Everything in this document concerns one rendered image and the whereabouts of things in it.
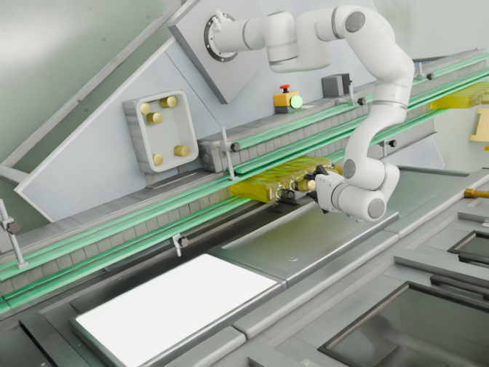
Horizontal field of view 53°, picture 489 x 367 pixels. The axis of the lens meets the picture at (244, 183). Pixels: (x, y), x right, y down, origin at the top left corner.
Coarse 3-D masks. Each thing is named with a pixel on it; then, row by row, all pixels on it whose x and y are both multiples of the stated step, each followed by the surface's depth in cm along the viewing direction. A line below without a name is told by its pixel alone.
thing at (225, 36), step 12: (216, 12) 155; (216, 24) 156; (228, 24) 154; (240, 24) 149; (216, 36) 157; (228, 36) 153; (240, 36) 148; (216, 48) 160; (228, 48) 156; (240, 48) 153
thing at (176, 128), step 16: (160, 96) 145; (176, 96) 152; (160, 112) 154; (176, 112) 156; (144, 128) 143; (160, 128) 154; (176, 128) 158; (192, 128) 153; (160, 144) 155; (176, 144) 159; (192, 144) 155; (176, 160) 153; (192, 160) 155
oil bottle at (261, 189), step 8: (240, 184) 154; (248, 184) 151; (256, 184) 148; (264, 184) 146; (272, 184) 145; (280, 184) 146; (232, 192) 159; (240, 192) 156; (248, 192) 152; (256, 192) 149; (264, 192) 146; (272, 192) 144; (264, 200) 147; (272, 200) 145
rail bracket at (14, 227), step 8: (0, 200) 110; (0, 208) 110; (0, 216) 116; (8, 216) 112; (0, 224) 120; (8, 224) 107; (16, 224) 108; (0, 232) 120; (8, 232) 112; (16, 232) 108; (0, 240) 120; (8, 240) 121; (16, 240) 113; (0, 248) 120; (8, 248) 122; (16, 248) 113; (16, 264) 115; (24, 264) 114
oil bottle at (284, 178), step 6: (258, 174) 156; (264, 174) 155; (270, 174) 154; (276, 174) 153; (282, 174) 151; (288, 174) 150; (276, 180) 149; (282, 180) 148; (288, 180) 148; (294, 180) 149; (288, 186) 148
